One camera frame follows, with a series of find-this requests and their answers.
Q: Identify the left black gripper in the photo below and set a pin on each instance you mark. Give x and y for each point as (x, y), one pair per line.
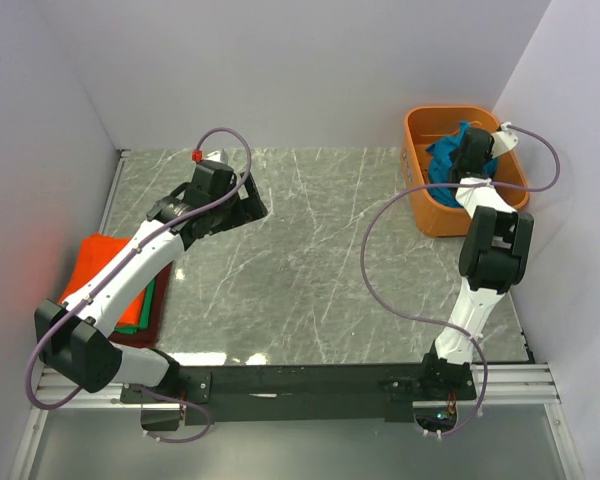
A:
(247, 210)

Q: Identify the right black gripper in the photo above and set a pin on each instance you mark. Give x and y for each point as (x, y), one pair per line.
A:
(488, 153)

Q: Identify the teal blue t shirt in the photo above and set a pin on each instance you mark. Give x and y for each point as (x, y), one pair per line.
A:
(441, 163)

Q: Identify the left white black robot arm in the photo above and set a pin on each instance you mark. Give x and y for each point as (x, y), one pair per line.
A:
(74, 336)

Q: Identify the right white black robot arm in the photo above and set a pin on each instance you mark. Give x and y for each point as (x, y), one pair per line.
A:
(493, 258)

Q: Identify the orange plastic basket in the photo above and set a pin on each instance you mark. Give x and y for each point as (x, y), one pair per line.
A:
(505, 184)

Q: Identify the folded orange t shirt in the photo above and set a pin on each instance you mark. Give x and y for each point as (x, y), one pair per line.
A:
(95, 252)

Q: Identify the folded dark red t shirt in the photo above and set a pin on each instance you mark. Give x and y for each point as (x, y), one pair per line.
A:
(148, 338)

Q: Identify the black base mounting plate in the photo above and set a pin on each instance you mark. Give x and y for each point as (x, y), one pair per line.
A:
(322, 392)

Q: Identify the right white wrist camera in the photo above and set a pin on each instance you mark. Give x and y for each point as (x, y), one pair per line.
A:
(504, 140)

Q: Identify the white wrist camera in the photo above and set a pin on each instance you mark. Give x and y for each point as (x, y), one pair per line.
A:
(219, 156)
(504, 140)

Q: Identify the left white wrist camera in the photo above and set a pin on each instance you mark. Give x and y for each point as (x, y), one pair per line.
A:
(219, 156)

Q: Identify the aluminium rail frame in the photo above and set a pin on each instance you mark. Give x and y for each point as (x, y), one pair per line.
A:
(507, 385)

